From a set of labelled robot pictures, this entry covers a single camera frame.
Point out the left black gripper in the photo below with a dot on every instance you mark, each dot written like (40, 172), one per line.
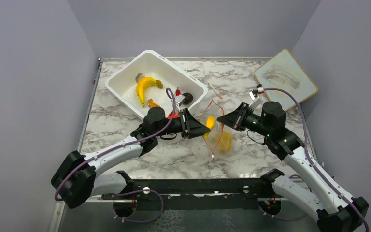
(190, 127)

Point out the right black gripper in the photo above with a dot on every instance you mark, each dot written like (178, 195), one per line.
(235, 119)

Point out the yellow bell pepper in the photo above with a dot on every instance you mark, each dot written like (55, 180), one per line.
(223, 142)

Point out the clear zip bag orange zipper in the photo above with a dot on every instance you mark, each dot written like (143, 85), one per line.
(216, 110)

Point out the large yellow banana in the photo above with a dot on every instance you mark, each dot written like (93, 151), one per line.
(143, 85)

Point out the small yellow banana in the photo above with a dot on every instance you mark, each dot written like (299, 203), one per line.
(210, 123)

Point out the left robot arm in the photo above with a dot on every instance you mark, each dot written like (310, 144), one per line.
(75, 179)

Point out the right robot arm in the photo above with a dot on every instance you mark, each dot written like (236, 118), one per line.
(333, 208)

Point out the small orange food piece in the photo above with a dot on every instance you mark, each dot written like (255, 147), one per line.
(152, 104)

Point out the orange carrot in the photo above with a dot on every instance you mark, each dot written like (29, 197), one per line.
(172, 115)

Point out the white marker pink cap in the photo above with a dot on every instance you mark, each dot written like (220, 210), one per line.
(215, 91)

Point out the dark brown round fruit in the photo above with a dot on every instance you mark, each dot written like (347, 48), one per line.
(188, 98)

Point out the red chili pepper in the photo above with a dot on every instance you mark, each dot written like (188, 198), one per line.
(177, 92)

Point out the white plastic bin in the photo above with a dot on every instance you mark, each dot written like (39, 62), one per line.
(123, 85)

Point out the beige mushroom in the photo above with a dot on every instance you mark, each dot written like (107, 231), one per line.
(140, 76)

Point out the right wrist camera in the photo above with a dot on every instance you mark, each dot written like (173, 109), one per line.
(255, 95)

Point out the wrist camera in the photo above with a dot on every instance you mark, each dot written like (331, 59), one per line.
(180, 99)
(255, 95)

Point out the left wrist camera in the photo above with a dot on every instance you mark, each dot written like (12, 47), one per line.
(180, 99)

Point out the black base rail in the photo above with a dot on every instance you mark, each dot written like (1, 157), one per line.
(193, 194)

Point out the small whiteboard wooden frame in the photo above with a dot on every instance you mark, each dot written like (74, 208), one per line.
(284, 72)

